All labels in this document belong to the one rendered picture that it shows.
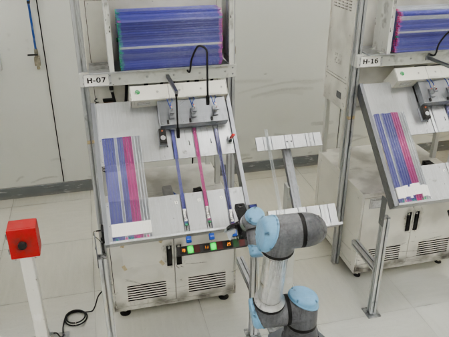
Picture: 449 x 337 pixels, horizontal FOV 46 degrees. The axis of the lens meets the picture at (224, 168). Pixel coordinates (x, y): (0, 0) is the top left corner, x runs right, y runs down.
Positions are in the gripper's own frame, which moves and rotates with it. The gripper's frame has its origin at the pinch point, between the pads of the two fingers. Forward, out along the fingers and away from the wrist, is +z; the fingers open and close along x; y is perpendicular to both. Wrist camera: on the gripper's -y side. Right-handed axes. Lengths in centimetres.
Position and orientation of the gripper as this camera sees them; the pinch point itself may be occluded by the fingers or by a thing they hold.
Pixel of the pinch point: (238, 229)
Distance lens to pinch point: 244.8
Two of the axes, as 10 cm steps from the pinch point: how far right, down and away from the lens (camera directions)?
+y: 1.7, 9.4, -3.0
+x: 9.7, -1.1, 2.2
